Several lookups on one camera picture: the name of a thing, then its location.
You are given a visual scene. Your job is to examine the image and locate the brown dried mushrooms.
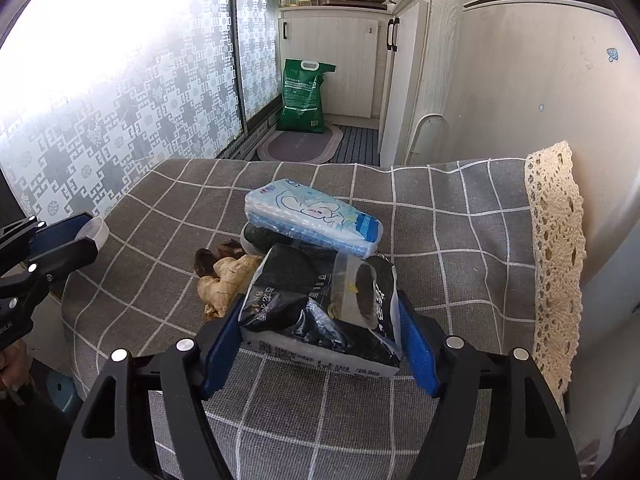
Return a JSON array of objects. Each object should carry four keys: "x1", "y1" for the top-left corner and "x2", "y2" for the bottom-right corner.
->
[{"x1": 194, "y1": 240, "x2": 246, "y2": 279}]

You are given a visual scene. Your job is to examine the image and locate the black snack bag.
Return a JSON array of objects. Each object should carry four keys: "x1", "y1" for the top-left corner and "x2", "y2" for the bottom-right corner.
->
[{"x1": 239, "y1": 242, "x2": 403, "y2": 378}]

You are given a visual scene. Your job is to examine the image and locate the grey checked tablecloth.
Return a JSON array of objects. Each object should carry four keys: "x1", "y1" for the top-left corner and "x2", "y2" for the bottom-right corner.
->
[{"x1": 60, "y1": 157, "x2": 540, "y2": 480}]

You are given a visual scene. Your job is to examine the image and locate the white tall cabinet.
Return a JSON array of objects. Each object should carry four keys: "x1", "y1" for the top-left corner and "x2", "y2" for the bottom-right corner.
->
[{"x1": 377, "y1": 0, "x2": 469, "y2": 168}]

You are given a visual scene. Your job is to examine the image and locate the ginger root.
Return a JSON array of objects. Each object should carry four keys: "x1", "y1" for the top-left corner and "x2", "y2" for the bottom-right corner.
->
[{"x1": 196, "y1": 255, "x2": 263, "y2": 319}]

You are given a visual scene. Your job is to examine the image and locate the dark green round object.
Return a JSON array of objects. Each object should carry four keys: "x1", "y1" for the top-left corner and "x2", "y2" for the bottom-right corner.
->
[{"x1": 241, "y1": 222, "x2": 301, "y2": 260}]

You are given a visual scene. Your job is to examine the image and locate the dark striped floor carpet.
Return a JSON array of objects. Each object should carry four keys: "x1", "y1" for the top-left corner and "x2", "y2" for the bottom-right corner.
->
[{"x1": 329, "y1": 125, "x2": 384, "y2": 166}]

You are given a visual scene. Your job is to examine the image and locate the person's left hand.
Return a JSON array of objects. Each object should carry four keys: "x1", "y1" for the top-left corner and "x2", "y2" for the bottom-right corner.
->
[{"x1": 0, "y1": 342, "x2": 32, "y2": 402}]

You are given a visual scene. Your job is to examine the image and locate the grey oval floor mat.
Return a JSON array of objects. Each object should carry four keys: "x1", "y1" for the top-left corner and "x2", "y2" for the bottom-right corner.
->
[{"x1": 256, "y1": 125, "x2": 344, "y2": 164}]

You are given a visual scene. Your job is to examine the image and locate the white low cabinet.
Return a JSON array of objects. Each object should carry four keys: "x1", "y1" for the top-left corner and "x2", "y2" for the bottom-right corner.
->
[{"x1": 277, "y1": 2, "x2": 397, "y2": 121}]

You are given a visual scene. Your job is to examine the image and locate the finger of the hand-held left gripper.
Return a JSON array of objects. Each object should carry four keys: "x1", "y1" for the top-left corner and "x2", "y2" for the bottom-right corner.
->
[
  {"x1": 0, "y1": 212, "x2": 96, "y2": 262},
  {"x1": 0, "y1": 236, "x2": 99, "y2": 322}
]

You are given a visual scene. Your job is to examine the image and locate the frosted patterned sliding door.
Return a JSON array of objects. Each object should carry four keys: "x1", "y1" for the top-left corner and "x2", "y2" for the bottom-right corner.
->
[
  {"x1": 235, "y1": 0, "x2": 282, "y2": 122},
  {"x1": 0, "y1": 0, "x2": 247, "y2": 228}
]

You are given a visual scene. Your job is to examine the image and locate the cream lace cloth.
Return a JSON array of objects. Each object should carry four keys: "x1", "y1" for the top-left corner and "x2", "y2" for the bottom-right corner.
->
[{"x1": 523, "y1": 141, "x2": 587, "y2": 397}]

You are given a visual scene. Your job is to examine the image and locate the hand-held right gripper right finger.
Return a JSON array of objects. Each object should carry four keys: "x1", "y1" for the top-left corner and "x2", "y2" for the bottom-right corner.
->
[{"x1": 396, "y1": 290, "x2": 581, "y2": 480}]

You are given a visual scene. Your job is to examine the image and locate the pale plastic stool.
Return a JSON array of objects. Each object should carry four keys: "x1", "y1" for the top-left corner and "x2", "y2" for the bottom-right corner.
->
[{"x1": 47, "y1": 372, "x2": 85, "y2": 413}]

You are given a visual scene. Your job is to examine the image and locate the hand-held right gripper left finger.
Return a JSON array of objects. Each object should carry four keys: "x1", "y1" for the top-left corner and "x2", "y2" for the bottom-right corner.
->
[{"x1": 57, "y1": 295, "x2": 247, "y2": 480}]

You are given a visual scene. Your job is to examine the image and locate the blue white tissue pack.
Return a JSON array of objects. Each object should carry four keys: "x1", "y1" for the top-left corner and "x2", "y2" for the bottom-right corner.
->
[{"x1": 244, "y1": 178, "x2": 384, "y2": 259}]

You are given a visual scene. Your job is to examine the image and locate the green rice bag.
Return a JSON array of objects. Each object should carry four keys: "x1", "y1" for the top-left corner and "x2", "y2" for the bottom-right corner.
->
[{"x1": 276, "y1": 58, "x2": 337, "y2": 134}]

